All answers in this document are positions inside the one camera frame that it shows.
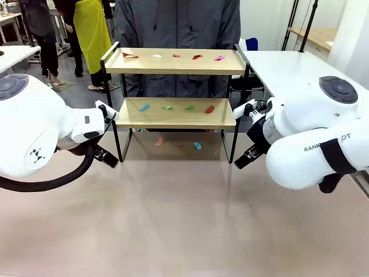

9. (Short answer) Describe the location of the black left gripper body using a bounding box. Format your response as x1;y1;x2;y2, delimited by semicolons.
73;138;104;158

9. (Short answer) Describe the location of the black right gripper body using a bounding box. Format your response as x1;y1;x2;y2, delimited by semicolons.
247;116;273;154

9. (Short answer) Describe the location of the two-tier wooden black-framed shelf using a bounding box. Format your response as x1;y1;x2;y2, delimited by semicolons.
100;41;251;164

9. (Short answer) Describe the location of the brown floor mat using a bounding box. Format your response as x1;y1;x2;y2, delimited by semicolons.
47;80;77;93

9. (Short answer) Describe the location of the large white table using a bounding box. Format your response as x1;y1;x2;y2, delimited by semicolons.
235;43;363;100

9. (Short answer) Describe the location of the black tripod stand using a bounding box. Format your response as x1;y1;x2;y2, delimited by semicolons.
281;0;300;52

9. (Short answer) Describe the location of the person in yellow apron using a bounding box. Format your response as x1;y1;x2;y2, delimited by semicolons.
53;0;116;93

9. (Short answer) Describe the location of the light wooden desk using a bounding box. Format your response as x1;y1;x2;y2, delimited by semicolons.
287;27;338;53

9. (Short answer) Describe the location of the black stand pole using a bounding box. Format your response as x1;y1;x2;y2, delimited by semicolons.
299;0;319;54

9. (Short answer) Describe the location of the small white table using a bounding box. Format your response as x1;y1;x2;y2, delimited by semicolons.
0;45;42;74

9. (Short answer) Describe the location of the person in grey jacket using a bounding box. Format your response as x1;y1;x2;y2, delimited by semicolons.
114;0;242;133

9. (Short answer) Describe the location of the person in dark clothes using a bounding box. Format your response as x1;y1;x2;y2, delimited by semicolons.
20;0;66;87

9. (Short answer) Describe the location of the white background desk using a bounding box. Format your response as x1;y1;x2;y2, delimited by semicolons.
0;11;24;44

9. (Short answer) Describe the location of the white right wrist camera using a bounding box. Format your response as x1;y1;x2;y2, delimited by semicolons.
232;99;268;122

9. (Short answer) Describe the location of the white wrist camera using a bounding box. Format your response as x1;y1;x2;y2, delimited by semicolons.
94;99;119;123
232;99;268;122

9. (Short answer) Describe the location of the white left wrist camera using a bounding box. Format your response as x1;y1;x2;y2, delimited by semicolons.
94;99;119;123

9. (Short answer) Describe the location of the black strap on arm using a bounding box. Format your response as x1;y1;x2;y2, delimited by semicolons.
318;138;358;194

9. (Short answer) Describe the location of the grey aluminium rail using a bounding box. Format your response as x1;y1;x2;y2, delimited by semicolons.
350;170;369;200

